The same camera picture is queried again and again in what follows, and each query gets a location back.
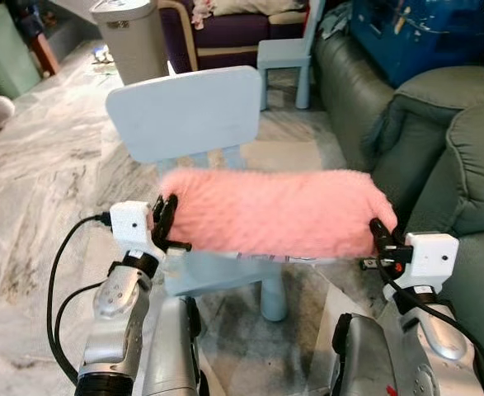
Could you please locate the silver left robot leg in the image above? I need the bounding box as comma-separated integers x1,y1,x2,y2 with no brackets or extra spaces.
142,296,210,396

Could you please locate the purple wooden-framed armchair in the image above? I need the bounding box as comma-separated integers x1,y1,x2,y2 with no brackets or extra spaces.
158,0,310,74

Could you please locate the grey lidded trash bin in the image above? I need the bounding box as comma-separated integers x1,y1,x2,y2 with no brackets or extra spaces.
90,0,171,86

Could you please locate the red-brown wooden stand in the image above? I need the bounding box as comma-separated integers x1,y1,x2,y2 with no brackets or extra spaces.
5,0,62,79

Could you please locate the silver right robot leg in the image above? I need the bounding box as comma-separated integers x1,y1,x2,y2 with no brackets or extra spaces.
331,313,400,396

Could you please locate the silver robot leg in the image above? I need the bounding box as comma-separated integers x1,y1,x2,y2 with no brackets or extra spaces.
331,313,400,396
142,296,210,396

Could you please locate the blue plastic storage box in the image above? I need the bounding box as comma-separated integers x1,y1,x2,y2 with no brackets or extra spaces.
348,0,484,88

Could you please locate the light blue child's chair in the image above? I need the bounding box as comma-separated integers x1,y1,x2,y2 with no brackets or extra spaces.
256,0,327,111
105,65,310,323

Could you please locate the small shiny floor toy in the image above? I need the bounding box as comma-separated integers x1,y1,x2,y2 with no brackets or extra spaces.
92,45,115,68

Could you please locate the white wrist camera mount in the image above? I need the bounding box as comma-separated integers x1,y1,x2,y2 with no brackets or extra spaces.
109,200,166,262
402,233,460,289

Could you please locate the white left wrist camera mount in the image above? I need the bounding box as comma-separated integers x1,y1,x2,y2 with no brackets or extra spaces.
109,200,166,262

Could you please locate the beige seat cushion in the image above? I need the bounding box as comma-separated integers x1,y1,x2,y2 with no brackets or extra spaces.
213,0,309,19

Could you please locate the grey crumpled cloth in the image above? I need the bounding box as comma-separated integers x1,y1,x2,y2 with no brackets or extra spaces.
319,3,355,40

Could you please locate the small pink plush toy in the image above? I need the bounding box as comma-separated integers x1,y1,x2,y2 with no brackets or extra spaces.
190,0,219,31

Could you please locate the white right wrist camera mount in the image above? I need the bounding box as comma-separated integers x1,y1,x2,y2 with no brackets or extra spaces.
402,233,460,289

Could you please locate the pale green board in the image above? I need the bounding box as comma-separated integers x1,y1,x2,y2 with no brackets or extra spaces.
0,4,42,101

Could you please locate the grey-green leather sofa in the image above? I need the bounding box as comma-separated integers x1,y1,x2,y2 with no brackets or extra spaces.
313,29,484,396

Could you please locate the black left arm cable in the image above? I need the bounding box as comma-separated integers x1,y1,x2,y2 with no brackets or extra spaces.
46,212,113,388

